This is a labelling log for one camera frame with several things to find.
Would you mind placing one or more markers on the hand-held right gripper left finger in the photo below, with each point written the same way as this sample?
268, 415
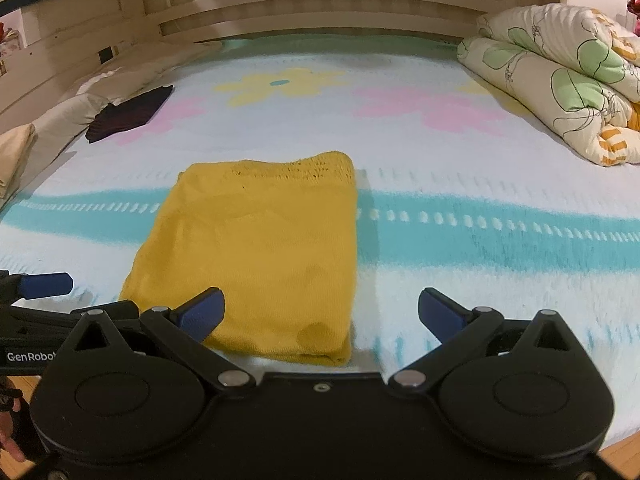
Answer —
202, 312

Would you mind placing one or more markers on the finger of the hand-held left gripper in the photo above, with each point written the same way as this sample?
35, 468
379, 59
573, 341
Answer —
40, 319
47, 284

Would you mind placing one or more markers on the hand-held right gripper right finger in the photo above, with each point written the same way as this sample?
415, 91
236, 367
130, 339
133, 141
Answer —
440, 312

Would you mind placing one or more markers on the yellow knit sweater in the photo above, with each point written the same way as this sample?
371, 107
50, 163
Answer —
255, 245

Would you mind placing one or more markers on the person's left hand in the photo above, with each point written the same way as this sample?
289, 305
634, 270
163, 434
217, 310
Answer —
10, 447

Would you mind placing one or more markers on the flower printed bed sheet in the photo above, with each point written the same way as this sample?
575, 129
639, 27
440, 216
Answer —
475, 245

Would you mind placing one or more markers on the beige pillow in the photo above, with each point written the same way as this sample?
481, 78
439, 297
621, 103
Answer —
15, 160

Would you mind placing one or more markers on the white pillow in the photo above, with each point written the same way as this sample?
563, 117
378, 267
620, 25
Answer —
150, 67
65, 120

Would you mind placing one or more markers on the dark folded cloth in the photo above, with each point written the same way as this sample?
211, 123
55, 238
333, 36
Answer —
127, 112

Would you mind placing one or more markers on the floral printed quilt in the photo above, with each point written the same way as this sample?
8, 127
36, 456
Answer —
560, 75

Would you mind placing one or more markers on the wooden headboard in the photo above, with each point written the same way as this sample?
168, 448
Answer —
350, 0

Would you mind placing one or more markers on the black wall socket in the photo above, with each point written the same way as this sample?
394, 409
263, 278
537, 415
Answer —
105, 54

